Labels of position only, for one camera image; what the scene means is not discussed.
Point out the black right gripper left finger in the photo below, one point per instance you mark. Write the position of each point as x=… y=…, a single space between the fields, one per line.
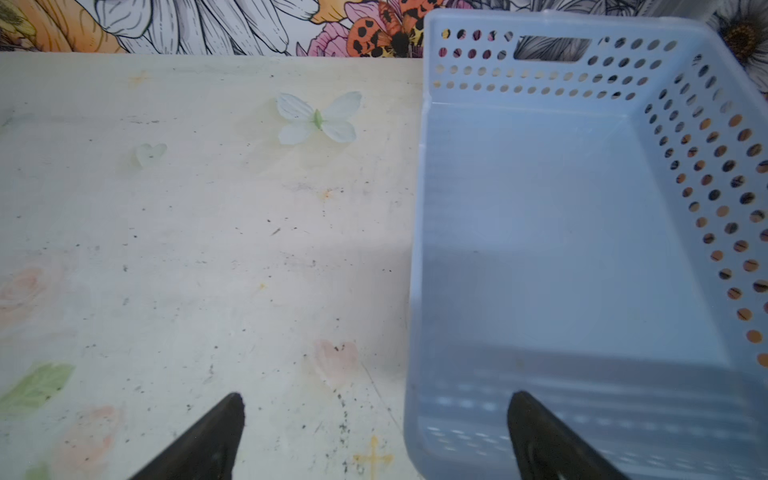
x=207 y=450

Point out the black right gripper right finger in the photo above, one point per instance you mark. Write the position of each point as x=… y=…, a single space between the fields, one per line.
x=546 y=448

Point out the light blue plastic basket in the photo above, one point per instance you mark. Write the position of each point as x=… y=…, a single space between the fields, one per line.
x=590 y=227

